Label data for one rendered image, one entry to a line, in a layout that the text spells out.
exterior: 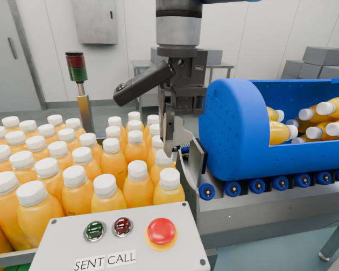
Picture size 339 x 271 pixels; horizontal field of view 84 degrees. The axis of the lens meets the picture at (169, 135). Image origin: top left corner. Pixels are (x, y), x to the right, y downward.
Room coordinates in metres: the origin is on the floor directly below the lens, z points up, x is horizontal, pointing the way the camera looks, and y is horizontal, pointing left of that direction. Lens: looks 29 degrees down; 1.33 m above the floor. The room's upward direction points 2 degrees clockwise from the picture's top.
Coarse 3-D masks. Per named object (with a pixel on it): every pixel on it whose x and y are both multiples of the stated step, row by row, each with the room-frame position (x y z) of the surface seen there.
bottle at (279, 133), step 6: (270, 126) 0.43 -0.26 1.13; (276, 126) 0.43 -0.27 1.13; (282, 126) 0.44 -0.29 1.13; (288, 126) 0.46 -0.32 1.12; (270, 132) 0.42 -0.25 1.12; (276, 132) 0.42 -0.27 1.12; (282, 132) 0.43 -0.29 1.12; (288, 132) 0.44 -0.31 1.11; (270, 138) 0.41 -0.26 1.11; (276, 138) 0.42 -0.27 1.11; (282, 138) 0.42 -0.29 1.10; (288, 138) 0.44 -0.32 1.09; (270, 144) 0.42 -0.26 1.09; (276, 144) 0.42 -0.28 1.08
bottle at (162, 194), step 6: (156, 186) 0.29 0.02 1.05; (162, 186) 0.27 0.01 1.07; (180, 186) 0.28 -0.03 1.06; (156, 192) 0.27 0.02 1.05; (162, 192) 0.26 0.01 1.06; (168, 192) 0.26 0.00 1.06; (174, 192) 0.26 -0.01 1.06; (180, 192) 0.27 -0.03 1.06; (156, 198) 0.26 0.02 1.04; (162, 198) 0.26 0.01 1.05; (168, 198) 0.25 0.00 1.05; (174, 198) 0.26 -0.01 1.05; (180, 198) 0.26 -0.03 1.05; (156, 204) 0.26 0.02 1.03
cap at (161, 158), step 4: (156, 152) 0.35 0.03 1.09; (160, 152) 0.36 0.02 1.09; (164, 152) 0.36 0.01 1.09; (156, 156) 0.34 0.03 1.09; (160, 156) 0.34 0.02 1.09; (164, 156) 0.34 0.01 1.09; (172, 156) 0.35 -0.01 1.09; (156, 160) 0.34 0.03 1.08; (160, 160) 0.33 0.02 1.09; (164, 160) 0.33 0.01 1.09; (168, 160) 0.33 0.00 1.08; (160, 164) 0.33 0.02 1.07; (164, 164) 0.33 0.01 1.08
